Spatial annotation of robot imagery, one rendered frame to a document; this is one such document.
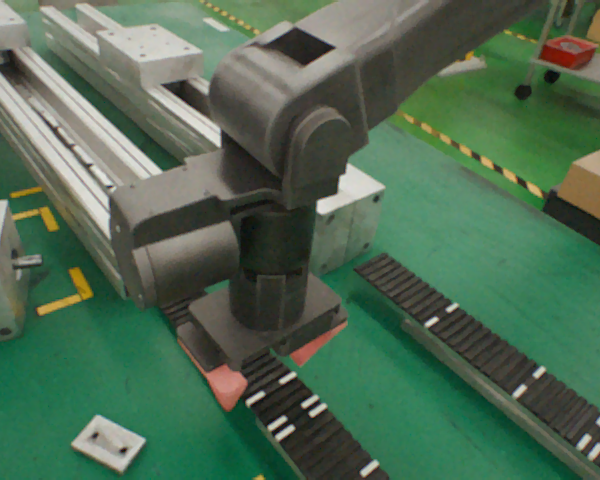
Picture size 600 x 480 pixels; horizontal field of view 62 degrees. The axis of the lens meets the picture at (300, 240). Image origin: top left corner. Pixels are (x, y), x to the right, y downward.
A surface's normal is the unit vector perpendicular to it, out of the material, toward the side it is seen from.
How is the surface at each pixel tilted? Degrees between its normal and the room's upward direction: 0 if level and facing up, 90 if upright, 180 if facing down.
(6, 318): 90
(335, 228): 90
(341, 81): 89
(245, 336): 0
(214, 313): 0
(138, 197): 4
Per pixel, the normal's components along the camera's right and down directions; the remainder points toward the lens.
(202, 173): 0.08, -0.79
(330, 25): -0.22, -0.63
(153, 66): 0.63, 0.52
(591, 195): -0.82, 0.30
